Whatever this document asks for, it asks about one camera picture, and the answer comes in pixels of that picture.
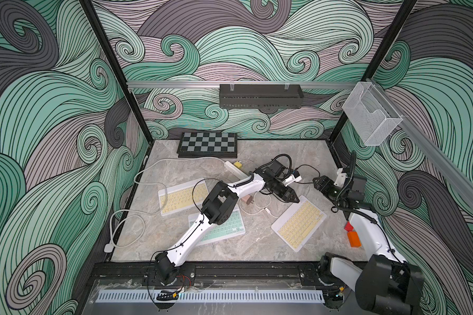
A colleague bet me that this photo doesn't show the white slotted cable duct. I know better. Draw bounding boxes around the white slotted cable duct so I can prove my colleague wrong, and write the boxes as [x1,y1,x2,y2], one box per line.
[95,289,325,304]

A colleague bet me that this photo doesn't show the red block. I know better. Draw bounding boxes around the red block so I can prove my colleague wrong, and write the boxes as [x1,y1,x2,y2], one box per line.
[344,222,353,232]

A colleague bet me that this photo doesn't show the pink charger adapter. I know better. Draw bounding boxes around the pink charger adapter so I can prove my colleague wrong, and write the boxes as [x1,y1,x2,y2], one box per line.
[242,195,254,205]

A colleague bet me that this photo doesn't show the black charging cable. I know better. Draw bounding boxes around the black charging cable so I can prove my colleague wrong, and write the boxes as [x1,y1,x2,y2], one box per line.
[295,164,322,186]

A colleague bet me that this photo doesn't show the orange red tool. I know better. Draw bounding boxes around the orange red tool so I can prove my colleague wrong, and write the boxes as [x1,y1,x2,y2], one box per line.
[347,230,362,248]

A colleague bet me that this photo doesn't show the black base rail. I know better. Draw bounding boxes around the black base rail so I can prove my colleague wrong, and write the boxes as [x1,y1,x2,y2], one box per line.
[90,261,344,287]

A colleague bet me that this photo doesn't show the white power strip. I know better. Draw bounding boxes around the white power strip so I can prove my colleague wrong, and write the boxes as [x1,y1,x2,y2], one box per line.
[224,161,249,181]

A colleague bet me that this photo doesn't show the clear plastic wall bin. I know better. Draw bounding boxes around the clear plastic wall bin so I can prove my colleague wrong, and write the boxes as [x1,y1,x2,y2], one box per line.
[342,81,403,146]

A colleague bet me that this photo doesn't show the black chessboard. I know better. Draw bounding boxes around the black chessboard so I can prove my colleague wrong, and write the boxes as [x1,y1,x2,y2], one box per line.
[177,131,238,158]

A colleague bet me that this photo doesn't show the yellow keyboard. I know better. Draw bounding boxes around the yellow keyboard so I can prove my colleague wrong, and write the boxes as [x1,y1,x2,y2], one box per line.
[271,196,327,252]
[158,178,209,217]

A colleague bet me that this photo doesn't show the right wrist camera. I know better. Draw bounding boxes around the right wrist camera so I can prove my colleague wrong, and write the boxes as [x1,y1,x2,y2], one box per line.
[335,168,349,188]

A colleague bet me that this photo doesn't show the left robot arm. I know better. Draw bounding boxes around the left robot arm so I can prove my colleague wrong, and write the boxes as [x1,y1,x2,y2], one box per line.
[152,160,301,285]

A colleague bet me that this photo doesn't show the green wireless keyboard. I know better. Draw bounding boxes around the green wireless keyboard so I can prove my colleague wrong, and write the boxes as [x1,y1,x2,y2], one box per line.
[197,206,246,246]

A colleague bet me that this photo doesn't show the black wall tray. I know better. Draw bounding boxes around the black wall tray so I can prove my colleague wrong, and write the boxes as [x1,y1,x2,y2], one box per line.
[219,83,304,113]

